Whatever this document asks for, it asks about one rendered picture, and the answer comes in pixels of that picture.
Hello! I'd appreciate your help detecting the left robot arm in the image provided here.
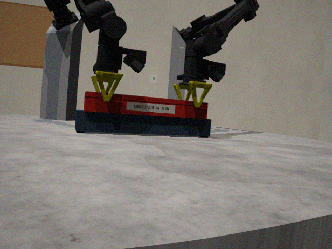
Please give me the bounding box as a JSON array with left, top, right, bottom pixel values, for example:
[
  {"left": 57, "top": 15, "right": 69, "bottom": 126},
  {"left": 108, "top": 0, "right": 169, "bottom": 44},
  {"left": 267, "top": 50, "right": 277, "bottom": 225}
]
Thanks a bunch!
[{"left": 176, "top": 0, "right": 260, "bottom": 82}]

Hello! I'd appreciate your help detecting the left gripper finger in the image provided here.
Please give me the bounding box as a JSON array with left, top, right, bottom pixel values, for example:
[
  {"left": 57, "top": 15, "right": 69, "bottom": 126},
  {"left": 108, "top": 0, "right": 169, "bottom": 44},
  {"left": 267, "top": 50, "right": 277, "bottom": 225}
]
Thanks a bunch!
[
  {"left": 174, "top": 84, "right": 191, "bottom": 101},
  {"left": 189, "top": 81, "right": 212, "bottom": 108}
]

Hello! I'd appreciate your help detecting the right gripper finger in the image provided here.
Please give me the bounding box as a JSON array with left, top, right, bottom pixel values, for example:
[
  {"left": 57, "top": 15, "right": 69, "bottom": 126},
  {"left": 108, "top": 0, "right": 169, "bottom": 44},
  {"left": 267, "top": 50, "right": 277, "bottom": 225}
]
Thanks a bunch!
[
  {"left": 91, "top": 76, "right": 115, "bottom": 93},
  {"left": 95, "top": 71, "right": 123, "bottom": 102}
]

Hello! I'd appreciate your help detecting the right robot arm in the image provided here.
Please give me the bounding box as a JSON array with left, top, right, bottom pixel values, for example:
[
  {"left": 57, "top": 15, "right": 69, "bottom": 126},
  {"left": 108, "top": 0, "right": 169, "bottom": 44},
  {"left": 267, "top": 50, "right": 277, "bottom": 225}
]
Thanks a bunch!
[{"left": 44, "top": 0, "right": 147, "bottom": 73}]

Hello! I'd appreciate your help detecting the red box with white label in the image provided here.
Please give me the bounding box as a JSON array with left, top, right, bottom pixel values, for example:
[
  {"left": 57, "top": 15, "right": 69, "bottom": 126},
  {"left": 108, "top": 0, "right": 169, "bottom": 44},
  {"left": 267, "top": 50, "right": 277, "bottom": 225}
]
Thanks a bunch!
[{"left": 84, "top": 91, "right": 208, "bottom": 119}]

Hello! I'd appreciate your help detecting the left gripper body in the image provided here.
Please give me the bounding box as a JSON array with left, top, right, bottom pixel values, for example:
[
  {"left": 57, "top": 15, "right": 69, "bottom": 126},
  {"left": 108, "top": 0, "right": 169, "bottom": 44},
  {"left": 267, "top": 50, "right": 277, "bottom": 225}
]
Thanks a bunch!
[{"left": 177, "top": 57, "right": 209, "bottom": 85}]

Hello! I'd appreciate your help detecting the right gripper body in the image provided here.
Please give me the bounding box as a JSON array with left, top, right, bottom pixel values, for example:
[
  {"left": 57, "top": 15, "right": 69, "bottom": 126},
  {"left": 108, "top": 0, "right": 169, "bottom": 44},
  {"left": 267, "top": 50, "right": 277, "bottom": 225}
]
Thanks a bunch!
[{"left": 93, "top": 43, "right": 122, "bottom": 74}]

